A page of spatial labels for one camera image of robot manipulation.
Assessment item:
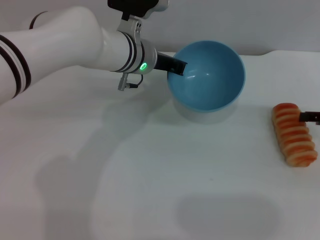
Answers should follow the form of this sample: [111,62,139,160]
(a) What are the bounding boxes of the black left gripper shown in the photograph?
[154,51,189,76]

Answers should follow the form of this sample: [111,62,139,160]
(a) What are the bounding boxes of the orange striped bread loaf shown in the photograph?
[271,102,319,168]

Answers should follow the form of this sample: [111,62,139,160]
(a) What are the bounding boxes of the blue bowl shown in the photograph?
[166,40,247,113]

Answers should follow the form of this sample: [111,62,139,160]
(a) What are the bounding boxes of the left arm cable with plug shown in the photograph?
[117,72,144,92]

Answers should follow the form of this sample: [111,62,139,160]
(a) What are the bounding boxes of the silver left camera bracket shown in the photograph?
[116,14,144,47]

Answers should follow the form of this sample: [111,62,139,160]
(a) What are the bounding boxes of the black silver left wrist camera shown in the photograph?
[107,0,170,20]

